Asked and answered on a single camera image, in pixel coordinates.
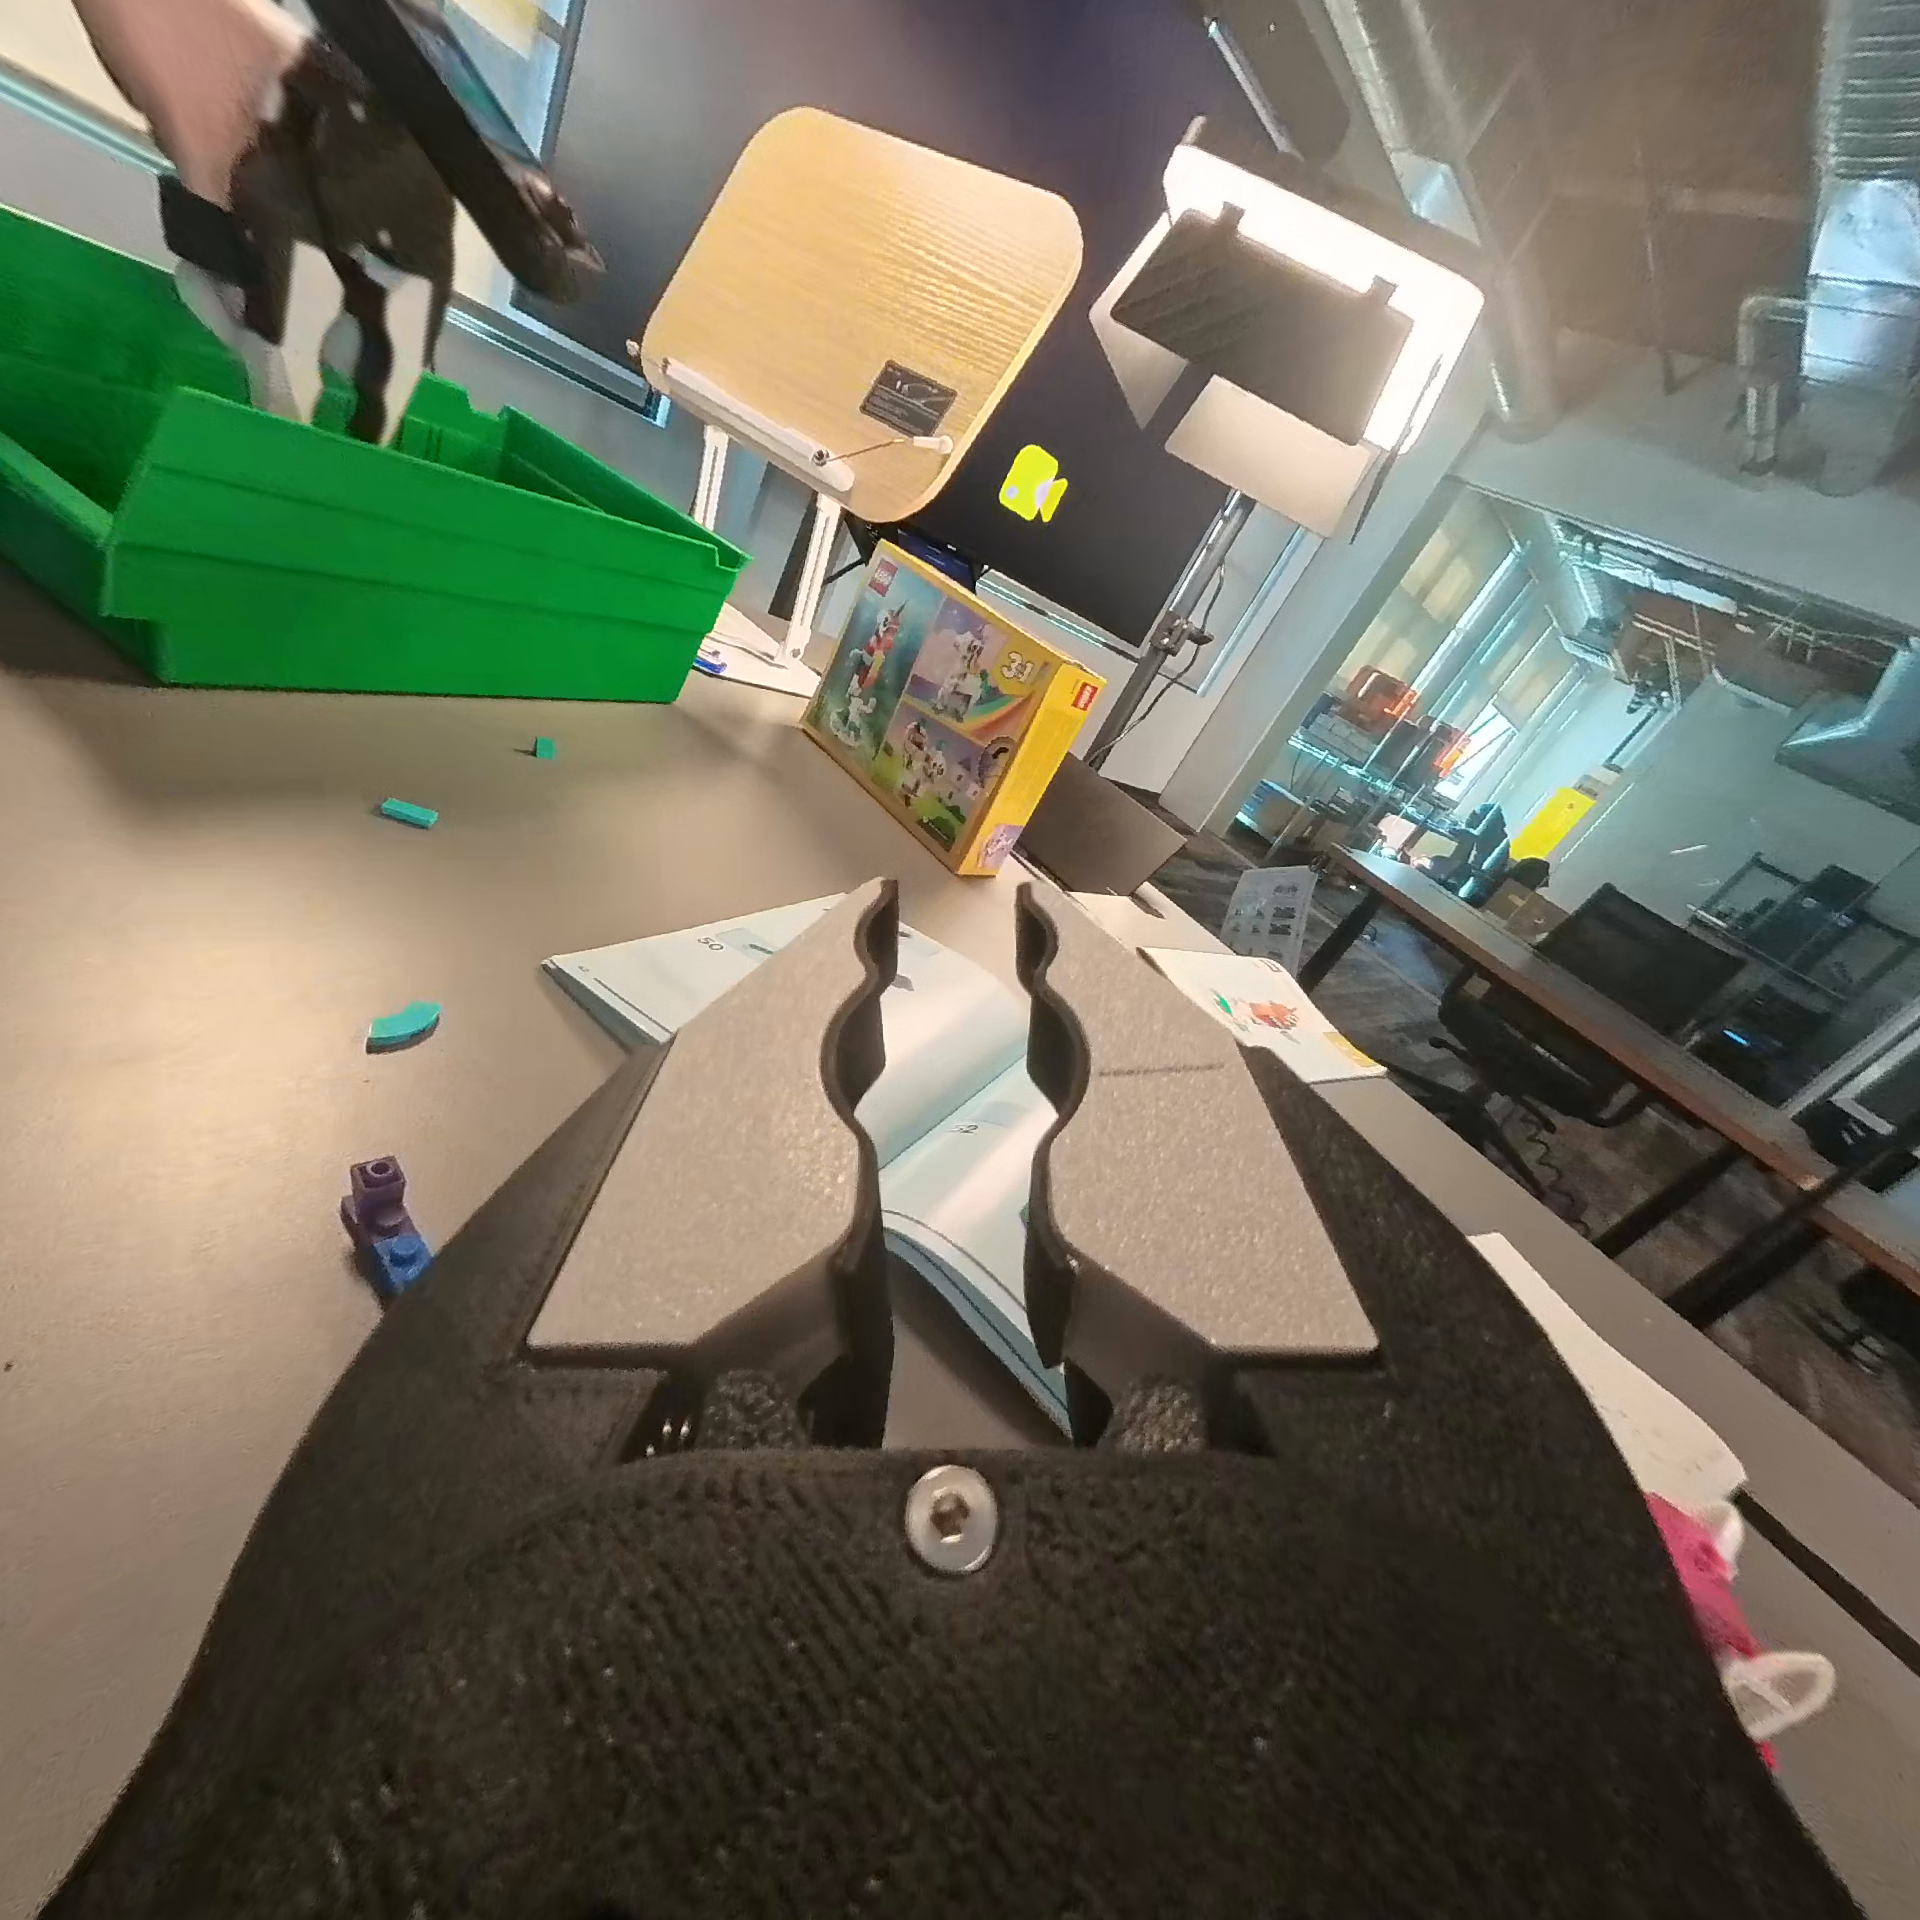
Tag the brown long table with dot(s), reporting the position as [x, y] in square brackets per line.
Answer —
[1576, 975]

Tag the yellow floor sign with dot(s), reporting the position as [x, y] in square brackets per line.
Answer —
[1553, 822]

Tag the white paper sheet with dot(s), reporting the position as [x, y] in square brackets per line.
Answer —
[1621, 1396]

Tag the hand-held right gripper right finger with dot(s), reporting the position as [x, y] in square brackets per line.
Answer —
[1201, 1214]

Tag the black office chair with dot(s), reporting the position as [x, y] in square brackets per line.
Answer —
[1621, 961]

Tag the printed paper sign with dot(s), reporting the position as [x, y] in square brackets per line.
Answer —
[1277, 913]

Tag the light blue instruction booklet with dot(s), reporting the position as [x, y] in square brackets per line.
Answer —
[944, 1110]

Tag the colourful toy set box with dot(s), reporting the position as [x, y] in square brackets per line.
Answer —
[961, 704]

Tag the studio light on stand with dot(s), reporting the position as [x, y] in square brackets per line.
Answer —
[1277, 329]

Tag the wooden book stand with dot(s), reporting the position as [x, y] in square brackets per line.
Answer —
[870, 271]

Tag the booklet with orange picture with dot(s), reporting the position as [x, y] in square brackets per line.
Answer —
[1277, 1021]

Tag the person's left hand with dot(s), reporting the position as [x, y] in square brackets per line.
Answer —
[194, 76]

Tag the pink white toy brick model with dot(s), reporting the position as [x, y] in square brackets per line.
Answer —
[1695, 1575]

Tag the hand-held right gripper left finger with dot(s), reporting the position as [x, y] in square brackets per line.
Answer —
[704, 1200]

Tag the curved teal toy brick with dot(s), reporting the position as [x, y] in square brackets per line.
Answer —
[404, 1027]

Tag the black laptop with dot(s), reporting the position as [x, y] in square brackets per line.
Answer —
[1102, 825]

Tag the blue purple toy brick assembly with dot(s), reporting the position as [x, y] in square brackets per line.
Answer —
[382, 1224]

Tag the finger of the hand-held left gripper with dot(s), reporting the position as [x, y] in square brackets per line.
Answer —
[263, 359]
[368, 375]

